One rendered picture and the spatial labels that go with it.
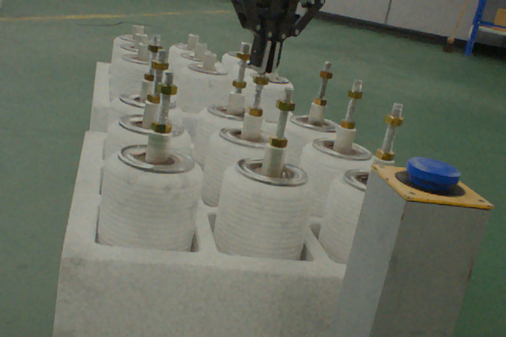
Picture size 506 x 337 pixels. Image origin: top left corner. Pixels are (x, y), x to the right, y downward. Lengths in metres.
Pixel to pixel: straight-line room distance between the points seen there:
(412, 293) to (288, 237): 0.17
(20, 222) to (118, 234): 0.46
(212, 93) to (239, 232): 0.54
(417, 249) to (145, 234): 0.26
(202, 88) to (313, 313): 0.59
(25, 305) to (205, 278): 0.32
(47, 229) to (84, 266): 0.46
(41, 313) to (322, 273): 0.37
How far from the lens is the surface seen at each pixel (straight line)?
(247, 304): 0.62
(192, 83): 1.13
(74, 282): 0.59
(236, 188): 0.62
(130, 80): 1.12
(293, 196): 0.61
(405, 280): 0.49
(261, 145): 0.73
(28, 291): 0.88
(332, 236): 0.67
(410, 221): 0.47
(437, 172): 0.48
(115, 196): 0.61
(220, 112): 0.85
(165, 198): 0.59
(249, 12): 0.70
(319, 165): 0.76
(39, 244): 1.00
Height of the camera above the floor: 0.45
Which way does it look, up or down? 17 degrees down
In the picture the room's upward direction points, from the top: 11 degrees clockwise
